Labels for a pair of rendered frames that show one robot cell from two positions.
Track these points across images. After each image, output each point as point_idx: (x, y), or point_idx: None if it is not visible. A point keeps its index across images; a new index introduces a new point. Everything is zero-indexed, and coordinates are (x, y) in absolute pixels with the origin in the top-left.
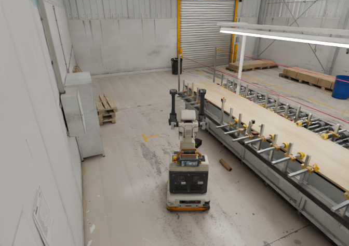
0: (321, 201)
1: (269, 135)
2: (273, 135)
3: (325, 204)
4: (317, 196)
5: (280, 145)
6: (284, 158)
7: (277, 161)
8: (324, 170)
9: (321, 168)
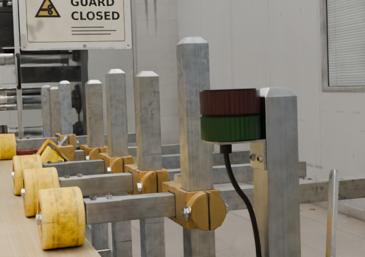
0: (90, 231)
1: (86, 202)
2: (158, 85)
3: (87, 229)
4: (85, 237)
5: (95, 175)
6: (163, 155)
7: (216, 151)
8: (1, 177)
9: (0, 180)
